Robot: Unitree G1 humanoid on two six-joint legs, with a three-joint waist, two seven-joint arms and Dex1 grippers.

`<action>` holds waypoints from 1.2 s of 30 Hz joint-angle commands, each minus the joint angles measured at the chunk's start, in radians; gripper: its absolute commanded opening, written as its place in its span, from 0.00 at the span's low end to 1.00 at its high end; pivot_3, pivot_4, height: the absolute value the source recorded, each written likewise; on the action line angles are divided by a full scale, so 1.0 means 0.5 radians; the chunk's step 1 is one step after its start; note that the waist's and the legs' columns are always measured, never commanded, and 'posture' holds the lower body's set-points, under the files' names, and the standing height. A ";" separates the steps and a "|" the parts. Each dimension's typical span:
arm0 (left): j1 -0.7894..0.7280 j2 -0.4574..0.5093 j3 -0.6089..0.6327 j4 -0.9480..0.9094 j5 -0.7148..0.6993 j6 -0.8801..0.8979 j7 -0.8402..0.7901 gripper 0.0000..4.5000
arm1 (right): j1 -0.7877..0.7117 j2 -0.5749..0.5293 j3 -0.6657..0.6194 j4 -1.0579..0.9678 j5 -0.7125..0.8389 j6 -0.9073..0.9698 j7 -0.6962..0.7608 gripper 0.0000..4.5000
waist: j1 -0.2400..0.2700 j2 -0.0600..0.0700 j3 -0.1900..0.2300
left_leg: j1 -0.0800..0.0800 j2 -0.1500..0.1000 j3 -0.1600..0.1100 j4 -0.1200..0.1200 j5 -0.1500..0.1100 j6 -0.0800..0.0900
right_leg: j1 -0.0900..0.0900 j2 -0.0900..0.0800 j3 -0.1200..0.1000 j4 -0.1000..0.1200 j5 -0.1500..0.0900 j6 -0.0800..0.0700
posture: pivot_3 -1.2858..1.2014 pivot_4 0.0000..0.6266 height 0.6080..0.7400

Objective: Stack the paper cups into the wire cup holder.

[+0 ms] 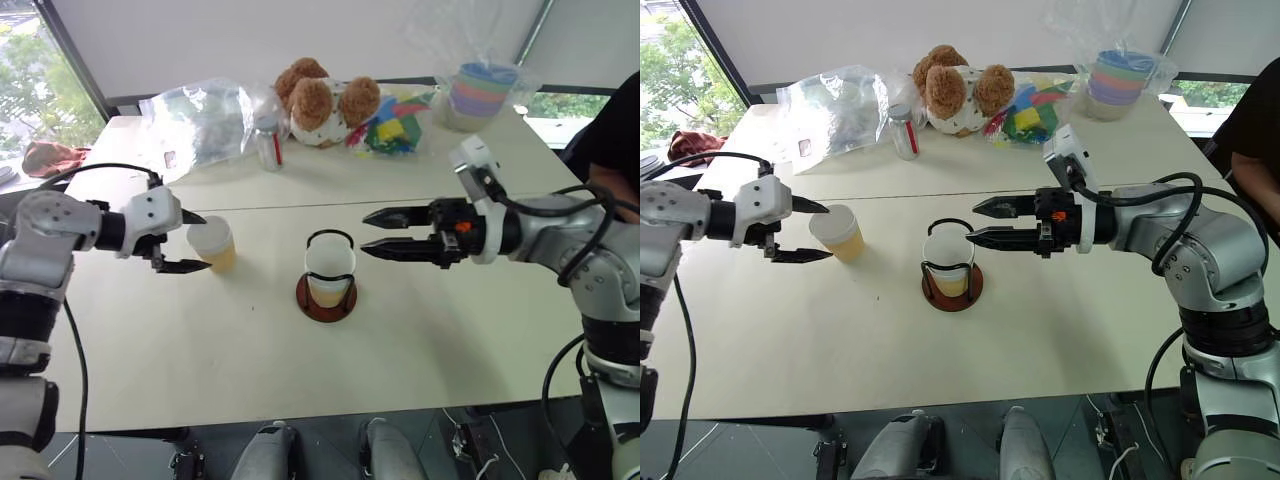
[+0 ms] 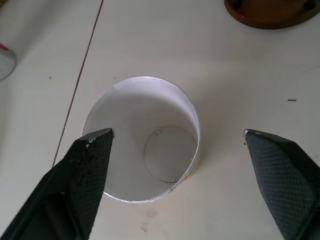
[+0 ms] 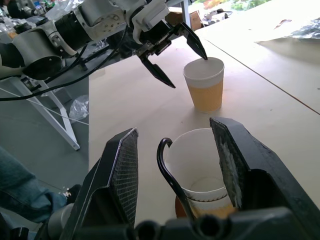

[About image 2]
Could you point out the grey cylindrical can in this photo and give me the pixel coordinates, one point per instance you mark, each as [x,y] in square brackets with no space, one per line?
[5,63]

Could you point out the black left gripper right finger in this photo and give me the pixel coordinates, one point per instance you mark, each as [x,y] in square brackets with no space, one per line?
[280,175]

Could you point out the white paper cup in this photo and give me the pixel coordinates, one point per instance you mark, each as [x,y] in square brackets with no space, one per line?
[140,125]

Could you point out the brown round wooden holder base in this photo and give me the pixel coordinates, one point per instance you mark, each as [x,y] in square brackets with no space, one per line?
[270,12]

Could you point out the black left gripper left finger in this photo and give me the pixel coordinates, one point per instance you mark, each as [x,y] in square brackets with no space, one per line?
[75,182]

